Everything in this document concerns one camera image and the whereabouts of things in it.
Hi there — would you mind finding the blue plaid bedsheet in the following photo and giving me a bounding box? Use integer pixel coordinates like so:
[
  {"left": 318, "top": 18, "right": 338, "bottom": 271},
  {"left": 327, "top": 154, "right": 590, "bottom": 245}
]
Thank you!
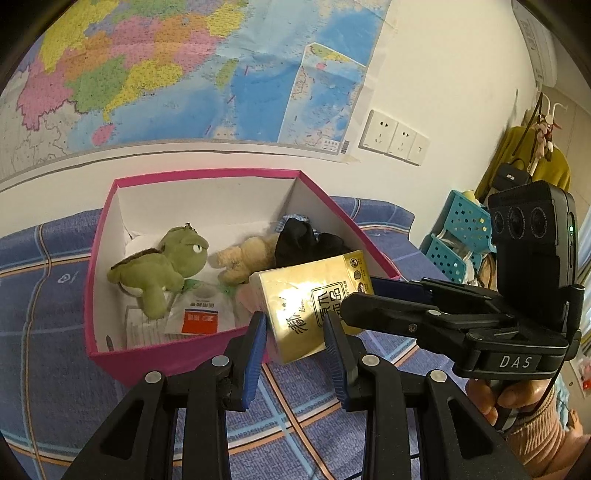
[{"left": 0, "top": 196, "right": 527, "bottom": 480}]

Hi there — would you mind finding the black cloth scrunchie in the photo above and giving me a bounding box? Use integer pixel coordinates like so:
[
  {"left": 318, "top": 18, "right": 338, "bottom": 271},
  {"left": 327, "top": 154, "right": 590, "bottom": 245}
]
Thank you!
[{"left": 274, "top": 218, "right": 354, "bottom": 268}]

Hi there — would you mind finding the pink cardboard box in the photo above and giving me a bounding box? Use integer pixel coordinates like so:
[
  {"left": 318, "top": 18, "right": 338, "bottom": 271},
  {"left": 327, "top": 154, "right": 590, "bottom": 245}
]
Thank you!
[{"left": 84, "top": 169, "right": 402, "bottom": 388}]

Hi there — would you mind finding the white barcode packet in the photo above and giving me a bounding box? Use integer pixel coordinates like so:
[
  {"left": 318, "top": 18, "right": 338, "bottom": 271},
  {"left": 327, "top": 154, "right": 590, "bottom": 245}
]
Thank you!
[{"left": 124, "top": 305, "right": 176, "bottom": 349}]

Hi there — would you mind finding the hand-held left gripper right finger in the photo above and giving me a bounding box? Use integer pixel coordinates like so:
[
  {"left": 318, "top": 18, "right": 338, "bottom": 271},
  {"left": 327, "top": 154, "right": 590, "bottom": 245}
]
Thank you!
[{"left": 322, "top": 313, "right": 527, "bottom": 480}]

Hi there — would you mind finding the white coat rack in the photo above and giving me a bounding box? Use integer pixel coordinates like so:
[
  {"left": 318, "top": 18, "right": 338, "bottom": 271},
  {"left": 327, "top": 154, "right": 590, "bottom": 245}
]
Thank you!
[{"left": 526, "top": 90, "right": 566, "bottom": 181}]

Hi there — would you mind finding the black handbag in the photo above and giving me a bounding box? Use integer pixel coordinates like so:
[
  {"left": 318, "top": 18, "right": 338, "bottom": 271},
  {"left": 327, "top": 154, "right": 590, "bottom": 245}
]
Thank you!
[{"left": 494, "top": 161, "right": 532, "bottom": 191}]

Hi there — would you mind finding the teal plastic basket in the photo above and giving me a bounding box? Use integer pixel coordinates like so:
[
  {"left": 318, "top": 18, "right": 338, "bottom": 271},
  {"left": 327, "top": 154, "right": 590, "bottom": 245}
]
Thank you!
[
  {"left": 445, "top": 190, "right": 495, "bottom": 250},
  {"left": 422, "top": 233, "right": 469, "bottom": 283}
]

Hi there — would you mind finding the yellow coat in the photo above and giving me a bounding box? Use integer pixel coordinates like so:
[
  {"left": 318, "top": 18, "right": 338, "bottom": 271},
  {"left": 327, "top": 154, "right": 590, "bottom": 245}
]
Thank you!
[{"left": 475, "top": 124, "right": 571, "bottom": 199}]

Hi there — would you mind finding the beige bunny plush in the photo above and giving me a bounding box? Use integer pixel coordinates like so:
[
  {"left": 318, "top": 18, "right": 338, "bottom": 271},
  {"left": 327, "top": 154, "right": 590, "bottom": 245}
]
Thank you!
[{"left": 208, "top": 235, "right": 280, "bottom": 286}]

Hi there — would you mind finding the yellow tissue pack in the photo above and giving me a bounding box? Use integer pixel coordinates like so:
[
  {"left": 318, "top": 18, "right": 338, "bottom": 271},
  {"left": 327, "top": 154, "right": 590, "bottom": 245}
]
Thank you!
[{"left": 249, "top": 250, "right": 375, "bottom": 364}]

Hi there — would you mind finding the green dinosaur plush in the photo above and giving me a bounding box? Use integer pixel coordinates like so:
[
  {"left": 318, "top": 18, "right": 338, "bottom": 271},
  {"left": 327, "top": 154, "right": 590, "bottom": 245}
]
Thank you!
[{"left": 107, "top": 224, "right": 209, "bottom": 320}]

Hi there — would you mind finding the colourful wall map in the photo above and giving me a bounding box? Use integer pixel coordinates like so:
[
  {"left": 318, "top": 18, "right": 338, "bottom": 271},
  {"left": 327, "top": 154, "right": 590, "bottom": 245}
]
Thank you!
[{"left": 0, "top": 0, "right": 393, "bottom": 183}]

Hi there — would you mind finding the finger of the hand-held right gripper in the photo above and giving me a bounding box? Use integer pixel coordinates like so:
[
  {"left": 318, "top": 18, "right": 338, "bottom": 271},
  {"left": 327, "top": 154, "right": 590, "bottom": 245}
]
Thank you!
[
  {"left": 341, "top": 292, "right": 514, "bottom": 352},
  {"left": 369, "top": 276, "right": 498, "bottom": 309}
]

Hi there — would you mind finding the person's right hand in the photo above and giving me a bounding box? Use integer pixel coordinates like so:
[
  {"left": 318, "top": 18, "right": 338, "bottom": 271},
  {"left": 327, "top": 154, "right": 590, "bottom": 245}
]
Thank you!
[{"left": 466, "top": 376, "right": 555, "bottom": 435}]

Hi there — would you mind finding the white wall switch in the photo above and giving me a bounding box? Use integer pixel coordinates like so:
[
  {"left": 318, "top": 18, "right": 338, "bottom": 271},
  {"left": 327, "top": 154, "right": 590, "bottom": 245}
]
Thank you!
[{"left": 406, "top": 131, "right": 430, "bottom": 166}]

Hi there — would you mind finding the white wall socket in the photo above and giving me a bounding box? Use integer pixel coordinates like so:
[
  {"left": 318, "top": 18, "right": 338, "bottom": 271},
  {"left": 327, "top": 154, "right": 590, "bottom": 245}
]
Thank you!
[
  {"left": 359, "top": 110, "right": 399, "bottom": 153},
  {"left": 387, "top": 121, "right": 419, "bottom": 160}
]

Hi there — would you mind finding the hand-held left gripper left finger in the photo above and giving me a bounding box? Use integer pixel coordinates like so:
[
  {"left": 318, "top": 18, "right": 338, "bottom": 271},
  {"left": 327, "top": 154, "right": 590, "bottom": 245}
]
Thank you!
[{"left": 62, "top": 313, "right": 269, "bottom": 480}]

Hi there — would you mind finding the blue gingham scrunchie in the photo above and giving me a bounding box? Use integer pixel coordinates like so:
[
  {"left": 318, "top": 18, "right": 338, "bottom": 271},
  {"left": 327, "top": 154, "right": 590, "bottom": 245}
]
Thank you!
[{"left": 276, "top": 213, "right": 319, "bottom": 234}]

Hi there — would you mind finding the white red label packet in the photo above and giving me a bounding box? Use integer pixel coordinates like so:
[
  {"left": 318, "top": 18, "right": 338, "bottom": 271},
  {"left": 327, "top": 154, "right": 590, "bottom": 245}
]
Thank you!
[{"left": 164, "top": 288, "right": 236, "bottom": 335}]

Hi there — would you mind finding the white air conditioner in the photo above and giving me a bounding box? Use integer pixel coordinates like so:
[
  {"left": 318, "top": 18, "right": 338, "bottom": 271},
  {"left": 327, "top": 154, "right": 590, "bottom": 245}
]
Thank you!
[{"left": 512, "top": 0, "right": 557, "bottom": 88}]

